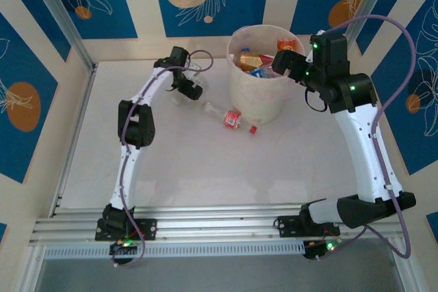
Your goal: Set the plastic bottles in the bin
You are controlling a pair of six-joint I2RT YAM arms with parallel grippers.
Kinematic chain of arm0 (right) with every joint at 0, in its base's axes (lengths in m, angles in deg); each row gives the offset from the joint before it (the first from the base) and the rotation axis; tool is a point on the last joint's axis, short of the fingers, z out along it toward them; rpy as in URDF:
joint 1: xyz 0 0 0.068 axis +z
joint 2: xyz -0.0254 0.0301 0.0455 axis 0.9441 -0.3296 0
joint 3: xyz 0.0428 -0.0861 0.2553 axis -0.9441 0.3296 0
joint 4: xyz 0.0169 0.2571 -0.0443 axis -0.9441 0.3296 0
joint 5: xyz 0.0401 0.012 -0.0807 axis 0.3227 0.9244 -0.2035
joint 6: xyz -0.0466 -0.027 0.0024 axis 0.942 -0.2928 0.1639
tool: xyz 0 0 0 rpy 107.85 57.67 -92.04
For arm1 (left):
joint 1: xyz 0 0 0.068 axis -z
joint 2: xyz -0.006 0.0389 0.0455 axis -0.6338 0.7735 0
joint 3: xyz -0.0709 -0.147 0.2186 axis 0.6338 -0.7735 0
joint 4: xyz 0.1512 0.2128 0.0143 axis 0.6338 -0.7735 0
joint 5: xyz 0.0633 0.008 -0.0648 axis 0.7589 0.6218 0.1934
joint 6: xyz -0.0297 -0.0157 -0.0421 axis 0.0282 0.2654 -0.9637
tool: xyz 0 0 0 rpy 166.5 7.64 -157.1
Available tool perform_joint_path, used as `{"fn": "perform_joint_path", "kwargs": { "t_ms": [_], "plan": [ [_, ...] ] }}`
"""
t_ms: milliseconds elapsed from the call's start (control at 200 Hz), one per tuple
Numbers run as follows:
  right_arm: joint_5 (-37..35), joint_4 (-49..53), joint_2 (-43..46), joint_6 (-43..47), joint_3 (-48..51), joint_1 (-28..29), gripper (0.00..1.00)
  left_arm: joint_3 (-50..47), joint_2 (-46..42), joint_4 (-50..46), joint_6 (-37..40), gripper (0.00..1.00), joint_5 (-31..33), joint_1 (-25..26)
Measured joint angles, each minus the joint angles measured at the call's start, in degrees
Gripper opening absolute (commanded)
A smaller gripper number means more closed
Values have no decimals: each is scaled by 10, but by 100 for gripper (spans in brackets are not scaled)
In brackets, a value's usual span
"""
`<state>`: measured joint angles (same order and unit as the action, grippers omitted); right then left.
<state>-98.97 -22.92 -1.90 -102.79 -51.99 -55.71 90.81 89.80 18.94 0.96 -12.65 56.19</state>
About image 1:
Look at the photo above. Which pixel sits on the clear bottle white label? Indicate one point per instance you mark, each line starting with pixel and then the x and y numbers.
pixel 202 80

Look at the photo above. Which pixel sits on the white bin with plastic liner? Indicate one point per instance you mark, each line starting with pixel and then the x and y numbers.
pixel 256 104

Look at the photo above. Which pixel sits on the clear bottle red label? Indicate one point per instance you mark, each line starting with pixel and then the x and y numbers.
pixel 232 119

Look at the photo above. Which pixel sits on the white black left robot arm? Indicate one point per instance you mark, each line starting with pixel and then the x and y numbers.
pixel 128 175

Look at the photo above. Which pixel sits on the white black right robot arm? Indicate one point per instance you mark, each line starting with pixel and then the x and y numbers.
pixel 369 155

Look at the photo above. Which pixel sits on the small black controller board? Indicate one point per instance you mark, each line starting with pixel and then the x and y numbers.
pixel 123 247
pixel 321 248

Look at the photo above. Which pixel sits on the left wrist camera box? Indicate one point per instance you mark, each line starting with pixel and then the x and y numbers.
pixel 194 68

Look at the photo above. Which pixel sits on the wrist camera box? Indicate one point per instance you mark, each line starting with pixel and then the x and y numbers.
pixel 309 56
pixel 194 68

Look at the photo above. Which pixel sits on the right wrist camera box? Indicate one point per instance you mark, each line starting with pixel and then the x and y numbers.
pixel 309 56

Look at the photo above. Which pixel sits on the aluminium table side rail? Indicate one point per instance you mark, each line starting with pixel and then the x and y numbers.
pixel 89 83

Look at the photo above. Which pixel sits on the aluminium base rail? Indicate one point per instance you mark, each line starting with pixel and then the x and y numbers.
pixel 222 223

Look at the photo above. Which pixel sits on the aluminium frame leg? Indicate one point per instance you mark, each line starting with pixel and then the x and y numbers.
pixel 405 268
pixel 31 271

